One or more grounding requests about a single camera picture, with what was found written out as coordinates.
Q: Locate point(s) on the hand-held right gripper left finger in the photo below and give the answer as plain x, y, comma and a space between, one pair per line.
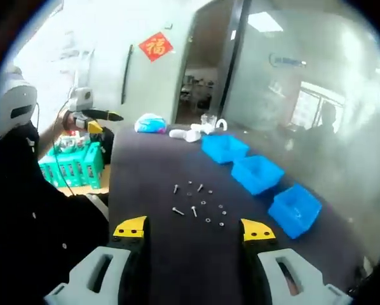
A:
91, 270

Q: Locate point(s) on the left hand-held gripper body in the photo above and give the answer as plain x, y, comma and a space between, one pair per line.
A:
80, 98

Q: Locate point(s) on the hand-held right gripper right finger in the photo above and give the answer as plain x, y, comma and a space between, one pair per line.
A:
304, 273

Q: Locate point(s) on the blue plastic bin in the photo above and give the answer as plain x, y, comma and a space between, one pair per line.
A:
223, 149
256, 174
293, 213

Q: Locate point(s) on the metal screw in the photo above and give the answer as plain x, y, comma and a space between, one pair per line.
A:
178, 211
175, 189
194, 211
200, 187

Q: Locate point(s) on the person's left hand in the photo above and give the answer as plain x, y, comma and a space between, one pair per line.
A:
66, 120

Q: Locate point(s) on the shiny crumpled wrapping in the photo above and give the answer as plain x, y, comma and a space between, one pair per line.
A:
67, 143

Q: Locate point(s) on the green crate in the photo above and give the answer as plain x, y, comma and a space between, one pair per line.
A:
91, 165

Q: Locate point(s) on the blue white tissue pack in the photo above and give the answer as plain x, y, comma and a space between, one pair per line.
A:
150, 123

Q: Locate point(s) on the grey chest-worn device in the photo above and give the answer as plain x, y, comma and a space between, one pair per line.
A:
15, 101

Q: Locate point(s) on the white plastic pipe fittings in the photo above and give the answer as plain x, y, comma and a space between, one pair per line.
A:
185, 135

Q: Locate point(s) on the red diamond door decoration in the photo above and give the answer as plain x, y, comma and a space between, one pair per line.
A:
155, 46

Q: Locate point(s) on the cluttered storage shelf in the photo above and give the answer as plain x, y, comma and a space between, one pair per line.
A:
196, 90

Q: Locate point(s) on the clear glass mug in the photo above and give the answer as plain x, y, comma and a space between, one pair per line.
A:
208, 120

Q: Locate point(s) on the blue logo sticker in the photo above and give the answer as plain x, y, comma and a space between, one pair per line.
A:
287, 60

